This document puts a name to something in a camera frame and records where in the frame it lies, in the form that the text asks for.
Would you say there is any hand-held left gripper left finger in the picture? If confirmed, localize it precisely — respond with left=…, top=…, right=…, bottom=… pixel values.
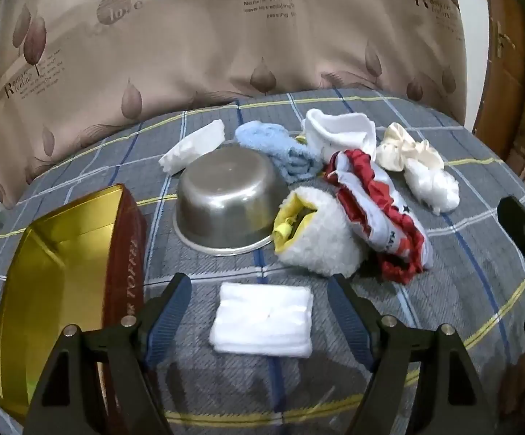
left=26, top=273, right=193, bottom=435

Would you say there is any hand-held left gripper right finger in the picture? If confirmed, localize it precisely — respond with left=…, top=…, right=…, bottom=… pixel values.
left=327, top=275, right=494, bottom=435

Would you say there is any fluffy white yellow-lined mitten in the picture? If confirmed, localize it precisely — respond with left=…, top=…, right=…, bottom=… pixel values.
left=274, top=186, right=365, bottom=278

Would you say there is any white towel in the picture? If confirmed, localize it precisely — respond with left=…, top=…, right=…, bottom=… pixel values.
left=209, top=282, right=314, bottom=359

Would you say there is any shiny white satin cloth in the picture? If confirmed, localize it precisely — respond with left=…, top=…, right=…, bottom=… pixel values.
left=403, top=156, right=460, bottom=214

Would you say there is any red and white ruffled cloth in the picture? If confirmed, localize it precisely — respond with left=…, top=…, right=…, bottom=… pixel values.
left=325, top=149, right=434, bottom=286

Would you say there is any gold tin box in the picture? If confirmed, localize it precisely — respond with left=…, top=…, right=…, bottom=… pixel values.
left=0, top=184, right=147, bottom=424

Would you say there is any white tissue cloth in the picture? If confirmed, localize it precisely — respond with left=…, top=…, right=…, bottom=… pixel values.
left=159, top=119, right=227, bottom=175

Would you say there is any light blue towel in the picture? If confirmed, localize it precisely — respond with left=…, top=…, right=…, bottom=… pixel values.
left=234, top=121, right=324, bottom=186

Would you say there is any grey plaid bed sheet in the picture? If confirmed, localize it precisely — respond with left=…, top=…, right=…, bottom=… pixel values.
left=0, top=88, right=525, bottom=435

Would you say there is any stainless steel bowl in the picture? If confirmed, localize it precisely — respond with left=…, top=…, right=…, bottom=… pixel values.
left=173, top=144, right=292, bottom=257

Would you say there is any brown wooden door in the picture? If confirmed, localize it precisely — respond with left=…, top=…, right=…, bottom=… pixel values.
left=482, top=0, right=525, bottom=182

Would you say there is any cream satin scrunchie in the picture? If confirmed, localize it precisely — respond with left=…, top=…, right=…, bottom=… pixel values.
left=376, top=122, right=444, bottom=173

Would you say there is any white sock cloth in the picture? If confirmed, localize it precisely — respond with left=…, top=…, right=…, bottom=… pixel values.
left=303, top=109, right=377, bottom=164

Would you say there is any beige leaf printed curtain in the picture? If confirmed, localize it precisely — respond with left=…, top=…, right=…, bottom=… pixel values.
left=0, top=0, right=467, bottom=209

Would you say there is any metal door handle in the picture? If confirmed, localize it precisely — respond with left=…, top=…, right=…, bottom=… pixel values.
left=493, top=20, right=517, bottom=57

